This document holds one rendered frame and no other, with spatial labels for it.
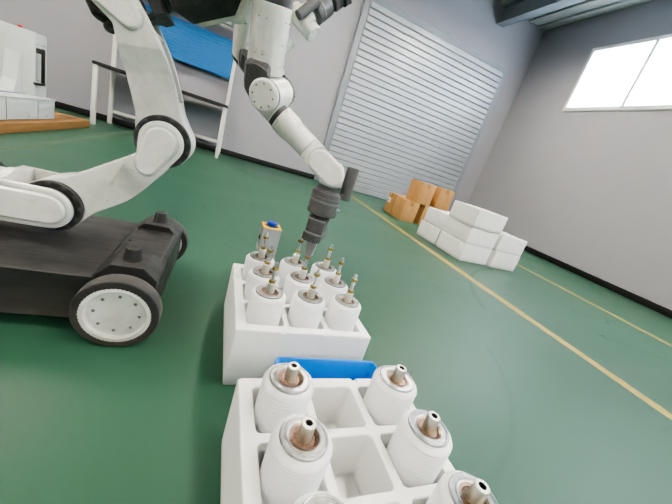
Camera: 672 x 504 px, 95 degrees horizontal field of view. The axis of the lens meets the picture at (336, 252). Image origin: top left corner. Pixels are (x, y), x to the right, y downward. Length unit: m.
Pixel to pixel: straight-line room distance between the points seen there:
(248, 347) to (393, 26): 6.09
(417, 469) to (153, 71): 1.08
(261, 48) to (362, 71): 5.35
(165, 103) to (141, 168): 0.19
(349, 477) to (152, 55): 1.08
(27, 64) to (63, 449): 3.80
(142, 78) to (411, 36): 5.88
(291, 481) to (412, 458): 0.22
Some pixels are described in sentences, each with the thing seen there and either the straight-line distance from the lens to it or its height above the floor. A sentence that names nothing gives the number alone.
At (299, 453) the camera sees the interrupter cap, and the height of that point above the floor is 0.25.
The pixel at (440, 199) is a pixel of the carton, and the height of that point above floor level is 0.44.
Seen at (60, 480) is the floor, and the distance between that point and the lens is 0.81.
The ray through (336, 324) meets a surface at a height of 0.19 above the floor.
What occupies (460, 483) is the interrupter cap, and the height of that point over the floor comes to 0.25.
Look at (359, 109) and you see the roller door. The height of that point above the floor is 1.43.
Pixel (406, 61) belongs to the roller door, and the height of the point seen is 2.43.
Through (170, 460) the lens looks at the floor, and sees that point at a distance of 0.81.
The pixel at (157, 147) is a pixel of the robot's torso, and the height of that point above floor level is 0.52.
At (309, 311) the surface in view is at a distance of 0.86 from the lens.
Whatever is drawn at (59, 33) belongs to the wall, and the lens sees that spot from 6.32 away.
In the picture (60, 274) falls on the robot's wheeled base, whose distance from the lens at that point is 1.04.
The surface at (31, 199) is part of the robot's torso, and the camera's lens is 1.13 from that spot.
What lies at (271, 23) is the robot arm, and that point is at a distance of 0.88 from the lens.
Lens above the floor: 0.66
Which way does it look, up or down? 18 degrees down
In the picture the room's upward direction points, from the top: 18 degrees clockwise
